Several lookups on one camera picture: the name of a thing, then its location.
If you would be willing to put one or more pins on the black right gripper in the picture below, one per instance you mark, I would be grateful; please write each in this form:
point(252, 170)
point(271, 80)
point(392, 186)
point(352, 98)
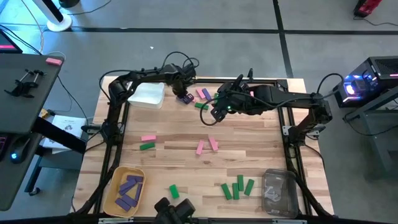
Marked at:
point(236, 99)

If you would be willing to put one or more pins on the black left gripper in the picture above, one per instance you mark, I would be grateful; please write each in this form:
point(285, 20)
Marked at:
point(181, 87)

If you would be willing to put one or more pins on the purple rectangular block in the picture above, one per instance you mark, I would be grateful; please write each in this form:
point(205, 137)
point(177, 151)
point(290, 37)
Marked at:
point(122, 204)
point(206, 94)
point(129, 200)
point(127, 185)
point(135, 178)
point(138, 191)
point(187, 99)

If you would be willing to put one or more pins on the green rectangular block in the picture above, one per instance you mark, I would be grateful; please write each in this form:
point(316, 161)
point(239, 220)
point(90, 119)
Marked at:
point(235, 191)
point(201, 106)
point(147, 146)
point(240, 183)
point(226, 191)
point(174, 191)
point(216, 98)
point(249, 187)

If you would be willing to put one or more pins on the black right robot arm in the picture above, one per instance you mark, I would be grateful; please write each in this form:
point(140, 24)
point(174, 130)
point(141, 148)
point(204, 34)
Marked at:
point(289, 99)

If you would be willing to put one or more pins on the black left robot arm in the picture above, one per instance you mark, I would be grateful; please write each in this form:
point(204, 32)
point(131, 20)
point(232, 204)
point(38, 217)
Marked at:
point(146, 74)

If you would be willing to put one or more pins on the white plastic bin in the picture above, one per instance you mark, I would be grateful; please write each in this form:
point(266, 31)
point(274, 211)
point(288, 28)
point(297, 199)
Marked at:
point(146, 95)

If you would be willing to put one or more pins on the clear plastic container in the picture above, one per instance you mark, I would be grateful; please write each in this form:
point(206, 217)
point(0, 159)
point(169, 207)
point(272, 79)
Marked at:
point(280, 193)

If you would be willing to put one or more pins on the yellow plastic tray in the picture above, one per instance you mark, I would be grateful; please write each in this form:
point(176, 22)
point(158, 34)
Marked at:
point(115, 179)

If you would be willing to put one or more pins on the black blocky device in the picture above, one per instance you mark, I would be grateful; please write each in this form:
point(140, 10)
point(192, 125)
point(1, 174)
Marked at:
point(174, 211)

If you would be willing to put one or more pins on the white paper manual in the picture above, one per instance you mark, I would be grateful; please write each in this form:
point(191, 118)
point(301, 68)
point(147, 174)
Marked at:
point(70, 124)

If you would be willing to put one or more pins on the small yellow item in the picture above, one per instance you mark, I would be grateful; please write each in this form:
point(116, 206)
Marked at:
point(43, 114)

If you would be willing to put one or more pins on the black computer case with lights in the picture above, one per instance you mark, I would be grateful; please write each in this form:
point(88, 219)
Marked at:
point(379, 70)

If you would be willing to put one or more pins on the white stand with black pole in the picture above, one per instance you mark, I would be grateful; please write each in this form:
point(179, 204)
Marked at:
point(59, 23)

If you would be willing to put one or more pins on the black round base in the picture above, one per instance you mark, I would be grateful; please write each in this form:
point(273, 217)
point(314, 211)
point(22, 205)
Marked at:
point(69, 2)

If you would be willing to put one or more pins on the grey metal stand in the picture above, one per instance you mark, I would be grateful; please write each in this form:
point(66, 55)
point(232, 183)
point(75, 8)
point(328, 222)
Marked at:
point(384, 133)

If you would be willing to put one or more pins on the red and black device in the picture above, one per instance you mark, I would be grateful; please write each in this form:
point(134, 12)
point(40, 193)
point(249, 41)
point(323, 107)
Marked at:
point(367, 6)

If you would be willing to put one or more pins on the black metal clamp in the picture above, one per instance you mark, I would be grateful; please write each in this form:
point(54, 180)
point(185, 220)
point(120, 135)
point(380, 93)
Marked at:
point(25, 85)

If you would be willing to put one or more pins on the black desk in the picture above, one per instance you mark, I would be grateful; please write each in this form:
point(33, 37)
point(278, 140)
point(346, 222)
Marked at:
point(21, 102)

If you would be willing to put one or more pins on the black computer mouse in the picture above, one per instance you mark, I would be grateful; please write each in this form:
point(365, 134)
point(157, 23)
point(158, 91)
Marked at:
point(19, 151)

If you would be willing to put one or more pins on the black monitor with pink stripe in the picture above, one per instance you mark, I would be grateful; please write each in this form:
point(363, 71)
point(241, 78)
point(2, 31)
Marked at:
point(7, 42)

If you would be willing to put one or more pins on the black backlit keyboard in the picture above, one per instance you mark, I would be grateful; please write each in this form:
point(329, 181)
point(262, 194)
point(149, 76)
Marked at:
point(2, 146)

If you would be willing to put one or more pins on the black aluminium table frame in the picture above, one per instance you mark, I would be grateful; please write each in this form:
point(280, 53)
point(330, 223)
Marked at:
point(217, 80)

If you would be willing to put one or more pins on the black frame hook clamp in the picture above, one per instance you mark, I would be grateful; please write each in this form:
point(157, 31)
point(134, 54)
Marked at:
point(250, 74)

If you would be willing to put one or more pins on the silver arm base bracket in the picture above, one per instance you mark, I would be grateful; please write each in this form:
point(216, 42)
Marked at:
point(286, 130)

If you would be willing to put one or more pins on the grey metal bracket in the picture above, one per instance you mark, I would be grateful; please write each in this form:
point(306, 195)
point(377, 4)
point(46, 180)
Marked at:
point(115, 220)
point(289, 221)

